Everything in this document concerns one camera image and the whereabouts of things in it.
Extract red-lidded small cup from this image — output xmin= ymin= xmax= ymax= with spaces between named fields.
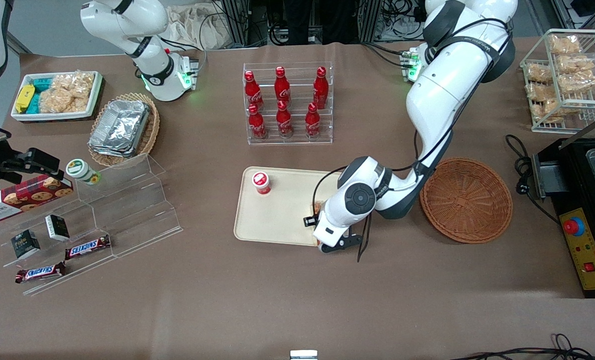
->
xmin=251 ymin=170 xmax=272 ymax=196

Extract brown table cover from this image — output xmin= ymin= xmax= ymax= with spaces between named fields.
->
xmin=0 ymin=39 xmax=595 ymax=360

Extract black cables at table edge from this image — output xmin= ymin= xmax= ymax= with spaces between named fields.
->
xmin=447 ymin=332 xmax=595 ymax=360

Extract clear acrylic step display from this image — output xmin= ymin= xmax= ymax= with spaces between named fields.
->
xmin=0 ymin=152 xmax=184 ymax=297

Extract black power cable with plug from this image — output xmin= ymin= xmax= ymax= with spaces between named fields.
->
xmin=504 ymin=133 xmax=561 ymax=224

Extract clear bag of fried snacks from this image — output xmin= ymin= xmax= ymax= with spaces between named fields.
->
xmin=525 ymin=82 xmax=559 ymax=103
xmin=548 ymin=33 xmax=582 ymax=56
xmin=557 ymin=71 xmax=595 ymax=96
xmin=555 ymin=53 xmax=595 ymax=75
xmin=524 ymin=62 xmax=554 ymax=85
xmin=531 ymin=98 xmax=579 ymax=125

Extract green-lidded yogurt cup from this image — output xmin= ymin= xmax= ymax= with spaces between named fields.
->
xmin=65 ymin=158 xmax=101 ymax=186

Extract grey metal appliance drawer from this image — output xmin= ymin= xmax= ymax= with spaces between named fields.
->
xmin=531 ymin=152 xmax=572 ymax=200

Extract beige crumpled cloth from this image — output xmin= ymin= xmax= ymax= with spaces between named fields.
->
xmin=164 ymin=3 xmax=239 ymax=51

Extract round brown wicker basket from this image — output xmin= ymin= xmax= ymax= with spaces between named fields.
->
xmin=419 ymin=157 xmax=514 ymax=245

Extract Snickers chocolate bar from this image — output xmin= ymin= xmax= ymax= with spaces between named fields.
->
xmin=64 ymin=234 xmax=112 ymax=261
xmin=14 ymin=261 xmax=67 ymax=285

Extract red Coca-Cola bottle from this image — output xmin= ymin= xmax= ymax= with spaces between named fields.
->
xmin=276 ymin=99 xmax=295 ymax=139
xmin=243 ymin=70 xmax=265 ymax=110
xmin=247 ymin=103 xmax=269 ymax=140
xmin=304 ymin=102 xmax=323 ymax=139
xmin=274 ymin=65 xmax=292 ymax=104
xmin=312 ymin=66 xmax=329 ymax=110

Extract aluminium foil container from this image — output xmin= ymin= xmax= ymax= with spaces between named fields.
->
xmin=88 ymin=142 xmax=138 ymax=159
xmin=88 ymin=98 xmax=151 ymax=153

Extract black appliance with yellow panel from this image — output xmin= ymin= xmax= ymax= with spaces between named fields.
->
xmin=531 ymin=135 xmax=595 ymax=300

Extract beige plastic serving tray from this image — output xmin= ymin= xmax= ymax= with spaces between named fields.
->
xmin=233 ymin=166 xmax=352 ymax=249

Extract red tartan cookie box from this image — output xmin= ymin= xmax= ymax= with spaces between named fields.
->
xmin=0 ymin=174 xmax=75 ymax=224

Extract oval light wicker basket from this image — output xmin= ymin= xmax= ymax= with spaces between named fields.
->
xmin=87 ymin=92 xmax=161 ymax=169

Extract black arm base cable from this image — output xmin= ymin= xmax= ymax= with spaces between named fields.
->
xmin=360 ymin=41 xmax=414 ymax=69
xmin=158 ymin=9 xmax=209 ymax=77

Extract yellow snack packet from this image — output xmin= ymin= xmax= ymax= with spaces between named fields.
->
xmin=14 ymin=83 xmax=36 ymax=114

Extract clear acrylic bottle rack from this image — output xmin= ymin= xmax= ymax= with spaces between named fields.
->
xmin=242 ymin=61 xmax=335 ymax=146

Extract white rectangular snack tray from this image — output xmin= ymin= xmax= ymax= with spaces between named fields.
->
xmin=10 ymin=70 xmax=106 ymax=124

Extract black left arm base cable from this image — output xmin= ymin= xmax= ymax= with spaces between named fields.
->
xmin=360 ymin=41 xmax=414 ymax=69

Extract white wire rack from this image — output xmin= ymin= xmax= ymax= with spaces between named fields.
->
xmin=519 ymin=28 xmax=595 ymax=135

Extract clear bag of rice crackers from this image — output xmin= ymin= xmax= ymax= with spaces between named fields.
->
xmin=52 ymin=71 xmax=97 ymax=100
xmin=38 ymin=86 xmax=88 ymax=115

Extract coiled black background cable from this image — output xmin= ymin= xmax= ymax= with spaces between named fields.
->
xmin=268 ymin=23 xmax=297 ymax=47

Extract small black box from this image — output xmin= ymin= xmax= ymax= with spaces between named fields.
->
xmin=44 ymin=213 xmax=71 ymax=242
xmin=10 ymin=229 xmax=42 ymax=260

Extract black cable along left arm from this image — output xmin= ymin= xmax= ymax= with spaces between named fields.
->
xmin=311 ymin=19 xmax=509 ymax=264

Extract red emergency stop button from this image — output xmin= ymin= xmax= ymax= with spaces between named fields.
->
xmin=563 ymin=218 xmax=586 ymax=237

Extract black right arm base cable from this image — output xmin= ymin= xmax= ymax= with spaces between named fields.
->
xmin=158 ymin=9 xmax=209 ymax=77

